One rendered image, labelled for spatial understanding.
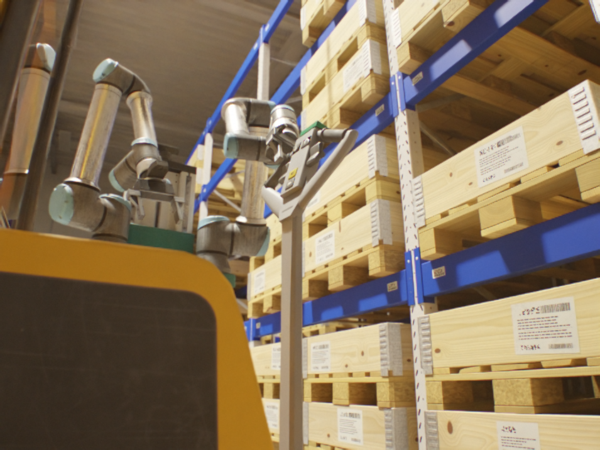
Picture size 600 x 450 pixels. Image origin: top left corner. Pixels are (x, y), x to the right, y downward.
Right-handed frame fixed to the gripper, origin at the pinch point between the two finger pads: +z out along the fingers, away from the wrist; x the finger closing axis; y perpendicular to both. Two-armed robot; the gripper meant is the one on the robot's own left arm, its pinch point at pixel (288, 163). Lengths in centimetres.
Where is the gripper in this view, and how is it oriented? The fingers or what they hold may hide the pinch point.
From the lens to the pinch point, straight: 140.9
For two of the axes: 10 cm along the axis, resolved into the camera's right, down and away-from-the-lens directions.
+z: 0.7, 6.0, -8.0
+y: 6.0, -6.6, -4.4
